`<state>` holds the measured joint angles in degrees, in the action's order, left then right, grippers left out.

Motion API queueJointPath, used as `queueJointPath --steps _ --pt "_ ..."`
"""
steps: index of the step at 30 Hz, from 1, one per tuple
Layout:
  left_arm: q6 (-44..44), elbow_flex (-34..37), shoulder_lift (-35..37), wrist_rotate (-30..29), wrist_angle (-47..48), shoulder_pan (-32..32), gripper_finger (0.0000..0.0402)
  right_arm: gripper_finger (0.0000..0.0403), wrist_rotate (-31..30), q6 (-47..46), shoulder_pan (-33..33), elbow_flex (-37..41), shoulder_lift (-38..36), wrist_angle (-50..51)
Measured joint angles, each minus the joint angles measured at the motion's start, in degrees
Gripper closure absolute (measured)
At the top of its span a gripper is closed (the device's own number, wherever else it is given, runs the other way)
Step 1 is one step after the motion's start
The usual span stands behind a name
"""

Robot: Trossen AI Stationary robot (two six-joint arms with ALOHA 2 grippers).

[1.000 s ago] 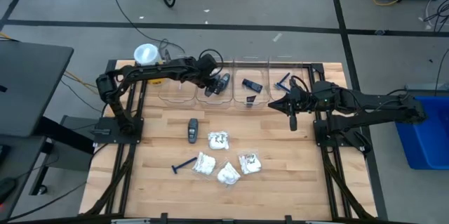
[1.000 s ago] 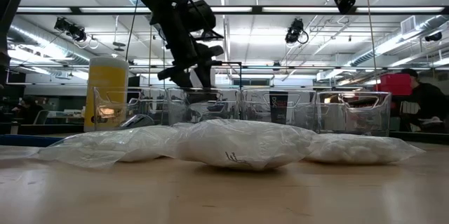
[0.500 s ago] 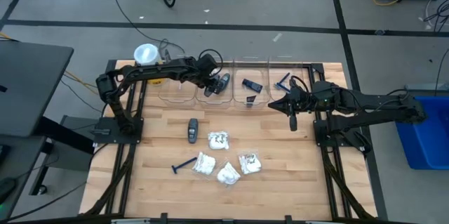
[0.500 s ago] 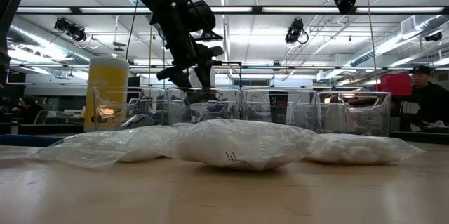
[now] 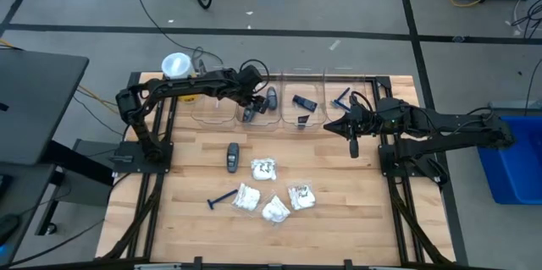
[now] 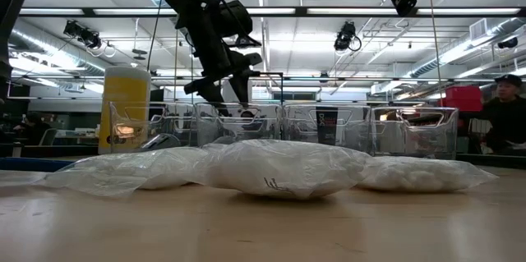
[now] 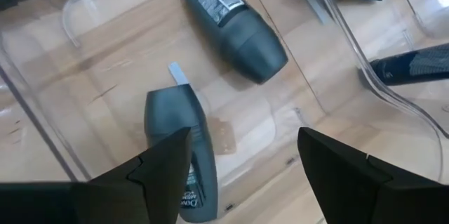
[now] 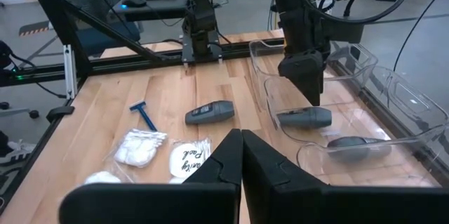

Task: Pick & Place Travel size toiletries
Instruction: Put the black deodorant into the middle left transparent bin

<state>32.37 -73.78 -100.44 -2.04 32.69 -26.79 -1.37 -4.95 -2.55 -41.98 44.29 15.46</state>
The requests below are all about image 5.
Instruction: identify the long black floor cable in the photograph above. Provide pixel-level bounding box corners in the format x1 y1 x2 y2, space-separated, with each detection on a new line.
126 0 225 67

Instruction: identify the black desk top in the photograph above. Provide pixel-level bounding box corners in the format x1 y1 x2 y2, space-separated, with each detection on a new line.
0 49 90 166

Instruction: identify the grey pouch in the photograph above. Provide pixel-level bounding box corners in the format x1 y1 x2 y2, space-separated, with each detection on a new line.
266 86 279 111

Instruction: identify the yellow-labelled wipes canister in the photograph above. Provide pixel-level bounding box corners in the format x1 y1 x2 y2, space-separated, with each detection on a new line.
160 52 198 104

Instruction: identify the blue disposable razor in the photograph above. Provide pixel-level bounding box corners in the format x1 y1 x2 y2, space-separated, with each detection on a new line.
331 86 352 113
206 189 239 211

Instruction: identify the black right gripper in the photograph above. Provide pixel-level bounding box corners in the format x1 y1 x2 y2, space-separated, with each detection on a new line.
324 104 384 140

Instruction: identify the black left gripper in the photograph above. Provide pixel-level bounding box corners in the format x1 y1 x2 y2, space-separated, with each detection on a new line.
237 81 271 123

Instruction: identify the black desk stand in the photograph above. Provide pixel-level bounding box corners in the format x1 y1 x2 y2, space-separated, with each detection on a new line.
36 138 115 237

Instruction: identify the blue plastic tote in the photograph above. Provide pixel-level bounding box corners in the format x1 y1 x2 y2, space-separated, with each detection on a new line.
477 115 542 207

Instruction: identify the clear vanity pack bag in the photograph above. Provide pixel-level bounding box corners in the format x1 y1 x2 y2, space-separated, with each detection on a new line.
231 182 262 212
287 180 318 212
250 157 279 182
261 195 292 225

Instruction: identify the black cable bundle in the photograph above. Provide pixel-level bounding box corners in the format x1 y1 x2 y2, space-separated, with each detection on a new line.
512 0 542 39

